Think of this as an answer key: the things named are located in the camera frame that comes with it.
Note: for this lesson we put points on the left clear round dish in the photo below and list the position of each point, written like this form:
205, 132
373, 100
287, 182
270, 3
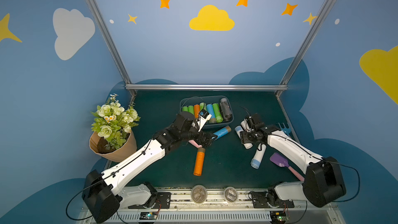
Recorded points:
199, 194

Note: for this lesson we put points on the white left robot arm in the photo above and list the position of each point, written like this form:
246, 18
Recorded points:
102, 191

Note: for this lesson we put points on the grey bag roll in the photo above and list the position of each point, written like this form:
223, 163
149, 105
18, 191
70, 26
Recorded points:
223, 116

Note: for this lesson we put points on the artificial flower bouquet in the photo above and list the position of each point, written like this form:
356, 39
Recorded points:
113, 123

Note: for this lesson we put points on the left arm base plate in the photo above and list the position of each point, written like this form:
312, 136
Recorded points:
155, 200

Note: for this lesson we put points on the translucent grey roll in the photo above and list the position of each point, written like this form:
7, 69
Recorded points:
224, 105

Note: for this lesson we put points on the bright green bag roll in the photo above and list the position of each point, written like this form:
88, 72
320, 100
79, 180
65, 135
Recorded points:
218, 116

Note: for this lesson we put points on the white roll blue end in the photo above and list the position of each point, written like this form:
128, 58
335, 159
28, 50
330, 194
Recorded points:
242, 134

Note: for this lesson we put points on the clear round dish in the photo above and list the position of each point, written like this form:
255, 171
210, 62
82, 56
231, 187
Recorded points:
199, 194
230, 195

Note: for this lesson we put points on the small white roll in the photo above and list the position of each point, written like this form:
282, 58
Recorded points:
257, 159

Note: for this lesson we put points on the blue garden fork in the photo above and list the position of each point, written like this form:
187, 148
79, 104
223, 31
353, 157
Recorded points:
285, 128

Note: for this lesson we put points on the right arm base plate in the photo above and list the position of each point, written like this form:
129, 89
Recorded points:
265, 199

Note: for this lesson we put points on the green bag roll red label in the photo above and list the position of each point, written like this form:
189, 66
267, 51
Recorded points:
202, 106

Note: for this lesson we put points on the right clear round dish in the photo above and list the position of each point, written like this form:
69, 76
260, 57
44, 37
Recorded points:
230, 195

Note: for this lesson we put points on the white roll red label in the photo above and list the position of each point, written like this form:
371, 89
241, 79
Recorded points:
244, 125

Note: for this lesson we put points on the metal rail frame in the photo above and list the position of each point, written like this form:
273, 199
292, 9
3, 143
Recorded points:
175, 206

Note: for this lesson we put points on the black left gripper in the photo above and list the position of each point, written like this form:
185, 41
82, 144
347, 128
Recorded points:
202, 137

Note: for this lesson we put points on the light green bag roll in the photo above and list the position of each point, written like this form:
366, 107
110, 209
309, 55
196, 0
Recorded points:
191, 109

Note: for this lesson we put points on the blue bag roll gold end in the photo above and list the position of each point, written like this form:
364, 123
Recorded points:
210, 109

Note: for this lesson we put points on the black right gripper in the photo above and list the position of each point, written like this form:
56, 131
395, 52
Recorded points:
245, 137

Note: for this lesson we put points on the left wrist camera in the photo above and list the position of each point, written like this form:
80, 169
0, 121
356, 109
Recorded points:
204, 116

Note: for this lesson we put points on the beige flower pot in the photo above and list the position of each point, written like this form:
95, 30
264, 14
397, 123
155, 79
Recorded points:
129, 148

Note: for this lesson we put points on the pink bag roll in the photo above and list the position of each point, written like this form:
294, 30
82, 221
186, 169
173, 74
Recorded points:
194, 143

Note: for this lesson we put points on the orange bag roll gold end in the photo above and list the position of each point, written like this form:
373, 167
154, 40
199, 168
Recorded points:
196, 110

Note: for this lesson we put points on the purple object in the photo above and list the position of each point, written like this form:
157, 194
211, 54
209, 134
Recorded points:
282, 162

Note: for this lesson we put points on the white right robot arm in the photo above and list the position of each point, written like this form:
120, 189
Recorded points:
320, 180

